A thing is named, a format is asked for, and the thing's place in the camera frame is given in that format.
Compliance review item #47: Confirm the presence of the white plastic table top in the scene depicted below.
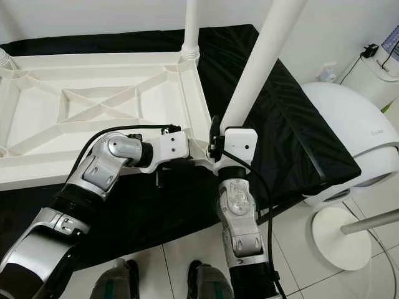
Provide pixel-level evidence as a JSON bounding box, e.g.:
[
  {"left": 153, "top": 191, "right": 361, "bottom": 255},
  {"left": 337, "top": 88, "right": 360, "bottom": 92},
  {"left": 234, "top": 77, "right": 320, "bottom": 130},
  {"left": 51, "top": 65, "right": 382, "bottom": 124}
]
[{"left": 0, "top": 51, "right": 220, "bottom": 191}]

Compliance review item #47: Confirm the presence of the black table cloth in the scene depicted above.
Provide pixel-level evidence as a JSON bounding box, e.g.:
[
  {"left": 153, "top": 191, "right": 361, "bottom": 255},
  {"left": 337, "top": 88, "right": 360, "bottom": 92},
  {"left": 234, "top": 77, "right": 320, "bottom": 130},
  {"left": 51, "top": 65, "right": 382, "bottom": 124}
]
[{"left": 0, "top": 25, "right": 362, "bottom": 272}]

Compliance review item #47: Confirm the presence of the grey robot left foot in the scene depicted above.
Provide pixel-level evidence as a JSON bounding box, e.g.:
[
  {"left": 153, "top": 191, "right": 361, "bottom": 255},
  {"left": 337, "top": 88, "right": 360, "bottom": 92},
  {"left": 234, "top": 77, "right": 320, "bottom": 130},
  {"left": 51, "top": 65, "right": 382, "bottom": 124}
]
[{"left": 94, "top": 259, "right": 141, "bottom": 299}]

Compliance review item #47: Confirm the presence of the grey robot foot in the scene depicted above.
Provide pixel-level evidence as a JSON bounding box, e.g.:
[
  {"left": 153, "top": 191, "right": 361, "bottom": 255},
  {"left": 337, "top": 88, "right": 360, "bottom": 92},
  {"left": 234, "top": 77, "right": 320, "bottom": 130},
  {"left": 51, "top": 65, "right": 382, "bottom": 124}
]
[
  {"left": 187, "top": 260, "right": 238, "bottom": 299},
  {"left": 94, "top": 259, "right": 141, "bottom": 299}
]

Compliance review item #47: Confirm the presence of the grey robot right foot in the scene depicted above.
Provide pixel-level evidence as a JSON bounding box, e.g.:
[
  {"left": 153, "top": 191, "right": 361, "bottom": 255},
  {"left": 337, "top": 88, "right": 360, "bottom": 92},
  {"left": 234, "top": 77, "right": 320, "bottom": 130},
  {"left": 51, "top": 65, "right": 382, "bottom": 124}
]
[{"left": 187, "top": 260, "right": 238, "bottom": 299}]

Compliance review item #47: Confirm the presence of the white dome-shaped appliance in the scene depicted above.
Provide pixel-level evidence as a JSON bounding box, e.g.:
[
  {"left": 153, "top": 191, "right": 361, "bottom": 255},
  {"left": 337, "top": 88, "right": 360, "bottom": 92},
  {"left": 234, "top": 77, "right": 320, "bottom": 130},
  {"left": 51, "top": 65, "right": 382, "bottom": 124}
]
[{"left": 299, "top": 82, "right": 399, "bottom": 207}]

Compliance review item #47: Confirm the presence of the white round base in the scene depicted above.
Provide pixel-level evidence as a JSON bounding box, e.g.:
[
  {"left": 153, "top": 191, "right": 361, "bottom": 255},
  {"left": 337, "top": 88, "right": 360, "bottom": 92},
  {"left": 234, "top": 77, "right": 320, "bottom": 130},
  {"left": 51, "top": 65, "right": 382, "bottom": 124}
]
[{"left": 312, "top": 207, "right": 373, "bottom": 271}]

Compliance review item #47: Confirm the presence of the white box appliance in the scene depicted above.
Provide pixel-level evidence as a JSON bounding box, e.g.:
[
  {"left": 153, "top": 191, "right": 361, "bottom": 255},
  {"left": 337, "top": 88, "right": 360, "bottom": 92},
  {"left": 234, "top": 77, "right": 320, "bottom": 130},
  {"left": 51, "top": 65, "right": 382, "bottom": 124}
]
[{"left": 340, "top": 50, "right": 399, "bottom": 113}]

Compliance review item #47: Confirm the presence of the grey metal rod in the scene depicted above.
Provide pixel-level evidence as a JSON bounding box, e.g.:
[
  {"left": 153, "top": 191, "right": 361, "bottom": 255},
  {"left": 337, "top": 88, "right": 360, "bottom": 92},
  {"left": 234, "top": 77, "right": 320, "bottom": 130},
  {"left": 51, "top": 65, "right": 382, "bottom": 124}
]
[{"left": 341, "top": 209, "right": 399, "bottom": 235}]

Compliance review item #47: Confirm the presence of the green tape strip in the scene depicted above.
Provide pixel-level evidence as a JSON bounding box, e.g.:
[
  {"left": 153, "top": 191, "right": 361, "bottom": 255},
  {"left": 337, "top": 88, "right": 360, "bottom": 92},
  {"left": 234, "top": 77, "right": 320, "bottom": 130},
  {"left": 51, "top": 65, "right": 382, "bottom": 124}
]
[{"left": 380, "top": 100, "right": 398, "bottom": 114}]

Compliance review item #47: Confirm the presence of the blue ribbed device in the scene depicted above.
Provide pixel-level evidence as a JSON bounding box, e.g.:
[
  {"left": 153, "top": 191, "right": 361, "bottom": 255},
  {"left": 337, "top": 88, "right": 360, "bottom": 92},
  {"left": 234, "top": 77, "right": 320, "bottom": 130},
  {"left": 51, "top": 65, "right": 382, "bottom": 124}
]
[{"left": 380, "top": 25, "right": 399, "bottom": 54}]

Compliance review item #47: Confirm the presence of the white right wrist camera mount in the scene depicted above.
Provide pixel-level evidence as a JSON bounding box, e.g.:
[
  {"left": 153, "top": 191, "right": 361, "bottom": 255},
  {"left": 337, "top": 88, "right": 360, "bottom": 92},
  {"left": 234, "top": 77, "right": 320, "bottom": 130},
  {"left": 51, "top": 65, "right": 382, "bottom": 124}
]
[{"left": 212, "top": 128, "right": 259, "bottom": 177}]

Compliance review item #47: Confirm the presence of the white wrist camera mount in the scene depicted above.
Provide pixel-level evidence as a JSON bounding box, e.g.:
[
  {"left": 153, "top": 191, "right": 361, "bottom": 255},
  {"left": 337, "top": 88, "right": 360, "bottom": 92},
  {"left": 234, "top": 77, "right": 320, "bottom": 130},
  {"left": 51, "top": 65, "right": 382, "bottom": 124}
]
[
  {"left": 150, "top": 129, "right": 191, "bottom": 169},
  {"left": 212, "top": 128, "right": 259, "bottom": 177}
]

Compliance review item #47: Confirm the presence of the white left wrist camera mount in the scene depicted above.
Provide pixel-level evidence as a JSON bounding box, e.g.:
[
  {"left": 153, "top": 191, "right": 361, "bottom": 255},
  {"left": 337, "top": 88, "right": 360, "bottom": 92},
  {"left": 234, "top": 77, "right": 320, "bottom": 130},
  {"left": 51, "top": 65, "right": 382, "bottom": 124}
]
[{"left": 150, "top": 129, "right": 191, "bottom": 169}]

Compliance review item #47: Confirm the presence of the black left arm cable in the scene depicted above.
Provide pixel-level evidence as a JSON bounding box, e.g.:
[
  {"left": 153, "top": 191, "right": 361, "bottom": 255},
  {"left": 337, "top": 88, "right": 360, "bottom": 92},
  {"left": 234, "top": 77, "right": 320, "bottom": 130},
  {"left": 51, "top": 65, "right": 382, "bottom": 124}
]
[{"left": 65, "top": 125, "right": 181, "bottom": 181}]

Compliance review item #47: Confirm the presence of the small white wall device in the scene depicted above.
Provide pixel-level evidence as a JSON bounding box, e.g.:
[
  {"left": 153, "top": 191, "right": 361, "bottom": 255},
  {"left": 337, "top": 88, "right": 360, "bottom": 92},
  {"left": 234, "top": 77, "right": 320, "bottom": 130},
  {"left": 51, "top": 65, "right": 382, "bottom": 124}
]
[{"left": 318, "top": 62, "right": 337, "bottom": 83}]

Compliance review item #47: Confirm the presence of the thin black power cable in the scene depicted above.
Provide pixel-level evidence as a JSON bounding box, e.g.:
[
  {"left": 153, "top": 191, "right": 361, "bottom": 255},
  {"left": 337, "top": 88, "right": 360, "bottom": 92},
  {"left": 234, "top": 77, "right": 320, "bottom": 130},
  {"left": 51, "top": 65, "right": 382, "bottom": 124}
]
[{"left": 338, "top": 53, "right": 367, "bottom": 85}]

